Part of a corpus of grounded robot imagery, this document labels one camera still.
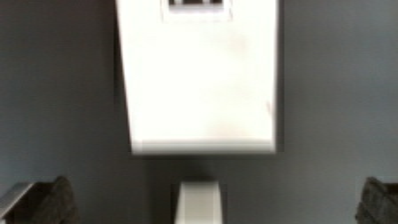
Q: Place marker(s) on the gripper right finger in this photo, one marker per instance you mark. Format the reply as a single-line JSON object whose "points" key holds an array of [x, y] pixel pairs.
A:
{"points": [[376, 208]]}

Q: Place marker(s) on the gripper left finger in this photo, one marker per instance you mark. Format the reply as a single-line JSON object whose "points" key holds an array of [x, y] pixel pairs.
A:
{"points": [[37, 203]]}

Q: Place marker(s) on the white left fence block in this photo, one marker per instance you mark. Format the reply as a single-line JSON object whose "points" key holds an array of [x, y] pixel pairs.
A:
{"points": [[199, 203]]}

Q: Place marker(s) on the white closed box part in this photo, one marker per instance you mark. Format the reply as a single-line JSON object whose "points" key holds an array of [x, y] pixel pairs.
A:
{"points": [[199, 53]]}

